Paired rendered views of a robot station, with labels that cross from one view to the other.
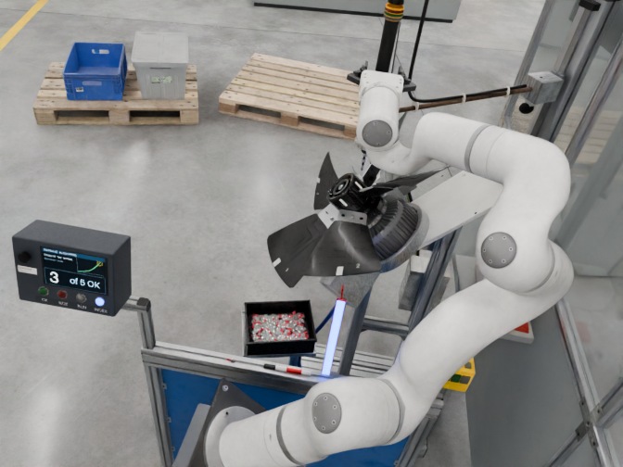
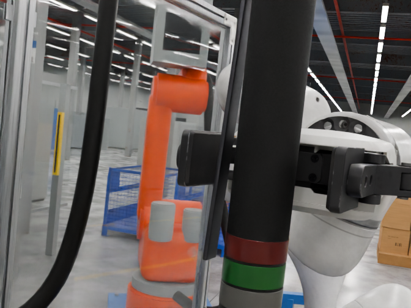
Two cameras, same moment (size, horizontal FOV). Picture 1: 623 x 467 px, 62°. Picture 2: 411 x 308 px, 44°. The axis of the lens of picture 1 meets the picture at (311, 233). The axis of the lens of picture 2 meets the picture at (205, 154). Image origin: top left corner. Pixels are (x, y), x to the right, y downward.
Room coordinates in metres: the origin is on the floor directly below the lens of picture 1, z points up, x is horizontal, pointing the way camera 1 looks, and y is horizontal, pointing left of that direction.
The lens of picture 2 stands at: (1.51, -0.03, 1.67)
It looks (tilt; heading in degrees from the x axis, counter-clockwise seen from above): 3 degrees down; 206
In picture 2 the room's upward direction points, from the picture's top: 6 degrees clockwise
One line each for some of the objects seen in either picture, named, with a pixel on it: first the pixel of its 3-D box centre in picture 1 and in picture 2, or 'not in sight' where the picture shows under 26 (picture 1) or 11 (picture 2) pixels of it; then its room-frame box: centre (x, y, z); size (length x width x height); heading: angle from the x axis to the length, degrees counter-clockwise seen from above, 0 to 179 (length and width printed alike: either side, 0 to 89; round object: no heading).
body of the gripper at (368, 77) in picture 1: (380, 89); (321, 164); (1.14, -0.11, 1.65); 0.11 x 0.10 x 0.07; 177
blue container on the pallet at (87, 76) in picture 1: (96, 70); not in sight; (3.82, 1.86, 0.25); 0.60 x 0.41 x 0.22; 16
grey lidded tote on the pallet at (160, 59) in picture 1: (162, 66); not in sight; (3.96, 1.38, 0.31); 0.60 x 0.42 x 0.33; 16
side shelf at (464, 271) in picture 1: (490, 296); not in sight; (1.34, -0.67, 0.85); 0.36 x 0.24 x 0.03; 177
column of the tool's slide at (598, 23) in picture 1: (496, 233); not in sight; (1.63, -0.73, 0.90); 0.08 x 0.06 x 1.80; 32
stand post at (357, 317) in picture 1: (352, 336); not in sight; (1.38, -0.23, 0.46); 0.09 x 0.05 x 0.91; 177
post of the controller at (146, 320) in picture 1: (146, 324); not in sight; (0.92, 0.43, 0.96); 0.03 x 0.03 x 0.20; 87
